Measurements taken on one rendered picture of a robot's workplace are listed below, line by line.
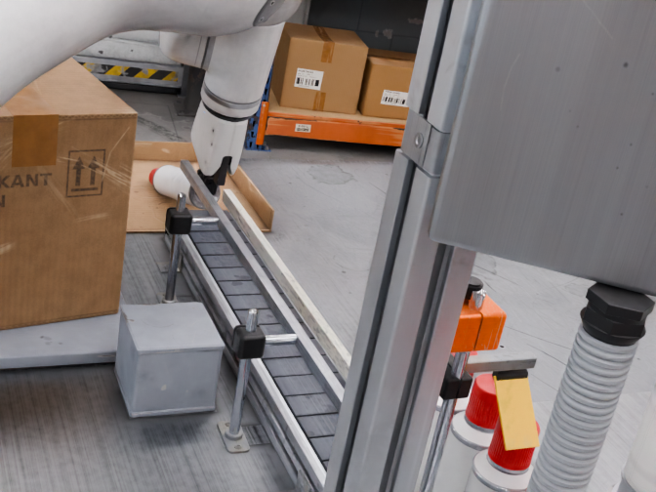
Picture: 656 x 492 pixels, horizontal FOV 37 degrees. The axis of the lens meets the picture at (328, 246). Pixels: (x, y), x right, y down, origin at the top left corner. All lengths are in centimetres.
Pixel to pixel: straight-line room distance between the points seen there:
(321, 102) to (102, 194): 337
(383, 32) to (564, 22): 485
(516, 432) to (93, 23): 46
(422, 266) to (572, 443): 13
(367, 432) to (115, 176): 64
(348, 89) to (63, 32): 373
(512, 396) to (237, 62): 71
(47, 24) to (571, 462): 51
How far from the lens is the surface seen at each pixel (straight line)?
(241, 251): 122
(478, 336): 67
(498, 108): 49
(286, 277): 128
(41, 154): 114
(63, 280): 122
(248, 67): 132
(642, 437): 104
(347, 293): 146
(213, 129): 139
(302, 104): 450
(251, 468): 108
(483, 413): 81
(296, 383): 113
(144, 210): 161
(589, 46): 49
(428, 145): 55
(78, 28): 83
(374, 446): 63
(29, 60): 82
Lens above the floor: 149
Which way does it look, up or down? 24 degrees down
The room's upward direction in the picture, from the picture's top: 11 degrees clockwise
